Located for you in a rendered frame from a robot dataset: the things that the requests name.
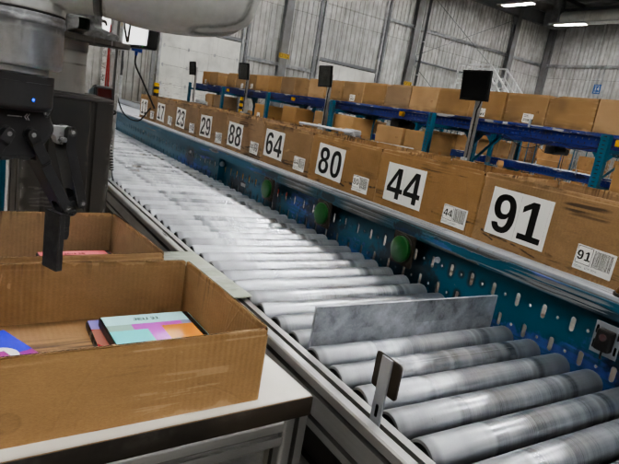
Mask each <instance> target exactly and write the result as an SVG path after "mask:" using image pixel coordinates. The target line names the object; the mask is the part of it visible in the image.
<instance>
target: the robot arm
mask: <svg viewBox="0 0 619 464"><path fill-rule="evenodd" d="M259 2H260V0H0V159H1V160H9V159H13V158H18V159H21V160H26V161H27V162H28V163H29V164H30V166H31V168H32V170H33V172H34V174H35V175H36V177H37V179H38V181H39V183H40V185H41V187H42V189H43V190H44V192H45V194H46V196H47V198H48V200H49V202H50V204H51V206H52V207H53V209H54V210H53V209H45V216H44V232H43V249H42V265H43V266H45V267H47V268H49V269H51V270H53V271H55V272H60V271H61V270H62V264H63V249H64V239H68V236H69V226H70V216H74V215H76V212H77V209H78V208H81V209H83V208H85V207H86V206H87V198H86V194H85V190H84V185H83V180H82V176H81V171H80V166H79V162H78V157H77V153H76V138H77V129H76V128H75V127H71V126H68V125H64V124H58V125H53V123H52V121H51V116H50V115H51V111H52V109H53V91H54V78H52V77H48V76H49V71H51V72H56V73H59V72H61V71H62V69H63V58H64V32H65V31H69V32H74V33H77V34H82V35H87V36H91V37H96V38H100V39H104V40H109V41H117V42H119V36H118V35H116V34H113V33H111V32H109V31H107V30H105V29H103V28H102V17H106V18H110V19H114V20H117V21H120V22H122V23H125V24H127V25H130V26H132V27H137V28H140V29H147V30H152V31H156V32H162V33H168V34H174V35H182V36H191V37H221V36H227V35H231V34H235V33H237V32H238V31H239V30H241V29H244V28H246V27H248V26H249V25H250V24H251V22H252V20H253V18H254V16H255V13H256V10H257V7H258V5H259ZM50 137H51V138H52V140H53V141H54V147H55V152H56V156H57V160H58V165H59V169H60V173H61V177H62V182H63V185H64V187H63V186H62V184H61V182H60V181H59V179H58V177H57V175H56V173H55V171H54V169H53V166H52V164H51V159H50V157H49V155H48V153H47V151H46V149H45V147H44V144H45V143H46V142H47V141H48V139H49V138H50Z"/></svg>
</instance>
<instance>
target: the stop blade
mask: <svg viewBox="0 0 619 464"><path fill-rule="evenodd" d="M497 297H498V295H490V296H462V297H447V298H433V299H419V300H404V301H391V302H376V303H362V304H348V305H333V306H319V307H315V311H314V317H313V322H312V328H311V333H310V338H309V348H310V347H313V346H321V345H329V344H337V343H346V342H362V341H370V340H378V339H387V338H395V337H403V336H411V335H419V334H428V333H436V332H444V331H460V330H469V329H477V328H485V327H490V326H491V322H492V318H493V315H494V311H495V307H496V301H497Z"/></svg>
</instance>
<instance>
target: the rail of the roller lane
mask: <svg viewBox="0 0 619 464"><path fill-rule="evenodd" d="M106 205H107V207H108V208H109V209H110V210H111V211H112V212H113V213H114V214H116V215H118V216H119V217H120V218H121V219H122V220H124V221H125V222H127V223H128V224H129V225H131V226H132V227H134V228H135V229H136V230H137V231H139V232H140V233H141V234H143V235H144V236H145V237H146V238H148V239H149V240H151V241H152V242H153V243H154V244H155V245H157V246H158V247H159V248H160V249H162V250H163V251H192V250H191V249H190V248H189V247H188V246H186V245H185V244H184V243H183V242H182V241H181V240H180V239H178V238H177V237H176V236H175V235H174V234H173V233H171V232H170V231H169V230H168V229H167V228H166V227H165V226H163V225H162V224H161V223H160V222H159V221H158V220H157V219H156V218H155V217H154V216H153V215H152V214H150V213H149V212H148V211H147V210H146V209H145V208H144V207H142V206H141V205H140V204H139V203H138V202H137V201H135V200H134V199H133V198H132V197H131V196H130V195H129V194H127V193H126V192H125V191H124V190H123V189H122V188H120V187H119V186H118V185H117V184H116V183H115V182H114V181H112V180H111V179H108V190H107V202H106ZM236 299H237V300H238V301H239V302H240V303H241V304H242V305H243V306H244V307H246V308H247V309H248V310H249V311H250V312H252V313H253V314H254V315H255V316H256V317H257V318H258V319H260V320H261V321H262V322H263V323H264V324H265V325H267V328H268V332H267V334H268V338H267V344H266V350H265V354H266V355H268V356H269V357H270V358H271V359H272V360H273V361H274V362H275V363H277V364H278V365H279V366H280V367H281V368H282V369H283V370H285V371H286V372H287V373H288V374H289V375H290V376H291V377H292V378H294V379H295V380H296V381H297V383H298V384H299V385H301V386H302V387H303V388H304V389H305V390H306V391H307V392H309V393H310V394H311V397H313V400H312V405H311V411H310V415H308V418H307V423H306V425H307V426H308V427H309V428H310V430H311V431H312V432H313V433H314V434H315V435H316V436H317V437H318V438H319V439H320V440H321V441H322V442H323V444H324V445H326V446H327V447H328V448H329V449H330V451H331V452H332V453H333V454H334V455H335V456H336V457H337V458H338V459H339V460H340V462H341V463H342V464H436V463H435V462H434V461H433V460H432V459H431V458H429V457H428V456H427V455H426V454H425V453H424V452H422V451H421V450H420V449H419V448H418V447H417V446H415V445H414V444H413V443H412V442H411V441H410V440H409V439H407V438H406V437H405V436H404V435H403V434H402V433H400V432H399V431H398V430H397V429H396V428H395V427H394V426H392V425H391V424H390V423H389V422H388V421H387V420H385V419H384V418H383V417H382V418H381V422H380V427H377V426H376V425H375V424H374V423H373V422H372V421H371V420H370V419H369V416H370V412H371V407H370V406H369V405H368V404H367V403H366V402H365V401H364V400H362V399H361V398H360V397H359V396H358V395H357V394H355V392H354V391H353V390H351V389H350V388H349V387H348V386H347V385H346V384H345V383H344V382H343V381H341V380H340V379H339V378H338V377H337V376H336V375H334V374H333V373H332V372H331V371H330V370H329V369H328V368H326V367H325V366H324V365H323V364H322V363H321V362H319V361H318V360H317V359H316V358H315V357H314V356H313V355H311V354H310V353H309V352H308V351H307V350H306V349H304V348H303V347H302V346H301V345H300V344H299V343H298V342H296V341H295V340H294V339H293V338H292V337H291V336H289V335H288V334H287V333H286V332H285V331H284V330H282V329H281V328H280V327H279V326H278V325H277V324H276V323H274V322H273V321H272V320H271V319H270V318H269V317H267V316H266V315H265V314H264V313H263V312H262V311H261V310H260V309H258V308H257V307H256V306H255V305H254V304H253V303H252V302H251V301H250V300H249V299H248V298H247V297H245V298H236Z"/></svg>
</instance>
